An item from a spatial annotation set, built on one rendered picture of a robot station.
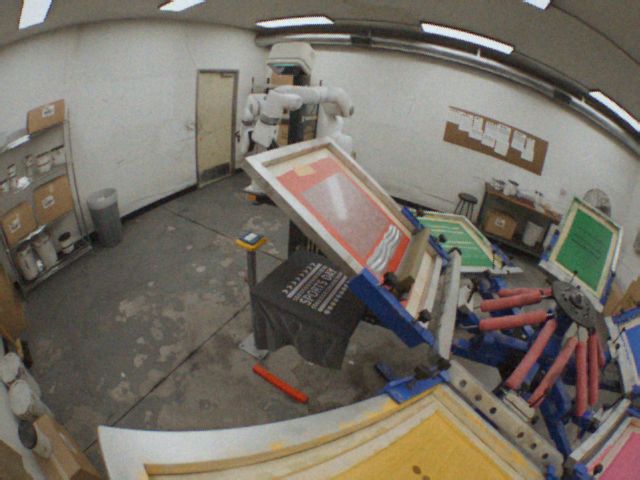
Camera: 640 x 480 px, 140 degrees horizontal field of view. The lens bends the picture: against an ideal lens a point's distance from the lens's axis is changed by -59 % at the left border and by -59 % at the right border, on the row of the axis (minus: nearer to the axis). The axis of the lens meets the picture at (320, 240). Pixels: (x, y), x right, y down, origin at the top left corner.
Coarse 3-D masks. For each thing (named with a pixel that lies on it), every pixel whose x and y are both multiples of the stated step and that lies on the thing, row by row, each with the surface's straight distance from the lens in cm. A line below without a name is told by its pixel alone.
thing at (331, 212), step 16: (288, 176) 97; (304, 176) 103; (304, 192) 96; (320, 192) 101; (320, 208) 94; (336, 208) 100; (336, 224) 94; (352, 224) 100; (336, 240) 89; (352, 240) 94; (368, 240) 101; (368, 256) 95; (384, 272) 97
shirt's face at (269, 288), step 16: (304, 256) 148; (320, 256) 149; (272, 272) 136; (288, 272) 136; (256, 288) 127; (272, 288) 127; (288, 304) 119; (304, 304) 120; (352, 304) 123; (320, 320) 114; (336, 320) 115; (352, 320) 116
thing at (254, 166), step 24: (312, 144) 118; (336, 144) 134; (264, 168) 88; (360, 168) 130; (288, 192) 85; (384, 192) 130; (288, 216) 83; (312, 216) 83; (312, 240) 82; (336, 264) 82; (432, 264) 127; (432, 288) 111
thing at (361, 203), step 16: (320, 160) 119; (320, 176) 109; (336, 176) 117; (336, 192) 108; (352, 192) 116; (352, 208) 107; (368, 208) 116; (368, 224) 108; (384, 224) 117; (400, 256) 111
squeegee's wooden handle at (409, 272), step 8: (424, 232) 117; (416, 240) 116; (424, 240) 111; (416, 248) 106; (424, 248) 106; (408, 256) 105; (416, 256) 98; (408, 264) 97; (416, 264) 94; (400, 272) 97; (408, 272) 90; (416, 272) 91; (400, 280) 90; (408, 280) 88; (400, 288) 91
